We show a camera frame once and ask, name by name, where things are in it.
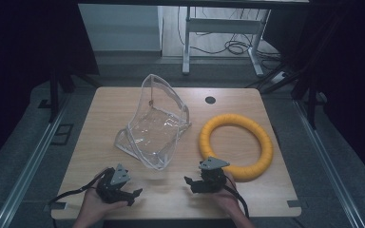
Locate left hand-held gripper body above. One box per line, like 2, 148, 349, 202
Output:
95, 162, 133, 204

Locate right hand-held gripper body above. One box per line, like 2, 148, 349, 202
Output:
191, 156, 231, 195

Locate clear plastic zipper bag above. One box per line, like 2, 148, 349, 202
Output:
113, 73, 193, 172

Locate yellow foam ring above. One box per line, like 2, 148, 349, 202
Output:
198, 113, 275, 183

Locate person's left hand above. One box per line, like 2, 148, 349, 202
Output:
79, 186, 129, 220

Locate person's right hand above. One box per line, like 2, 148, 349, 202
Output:
210, 170, 244, 218

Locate black metal stand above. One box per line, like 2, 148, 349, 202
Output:
245, 56, 329, 130
37, 67, 103, 124

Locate dark curtain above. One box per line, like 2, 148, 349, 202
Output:
0, 0, 101, 177
262, 0, 365, 191

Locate white cabinet panel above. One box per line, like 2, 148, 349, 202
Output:
77, 3, 164, 53

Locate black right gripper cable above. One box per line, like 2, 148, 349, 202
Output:
222, 176, 251, 219

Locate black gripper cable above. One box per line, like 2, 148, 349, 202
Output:
48, 166, 112, 205
222, 176, 251, 219

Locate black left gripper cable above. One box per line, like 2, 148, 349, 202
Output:
48, 166, 112, 205

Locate silver floor rail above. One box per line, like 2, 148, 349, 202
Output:
293, 99, 365, 228
0, 94, 72, 228

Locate black cables on floor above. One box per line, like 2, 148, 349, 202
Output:
177, 7, 282, 71

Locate white desk frame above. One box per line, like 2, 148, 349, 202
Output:
182, 6, 272, 77

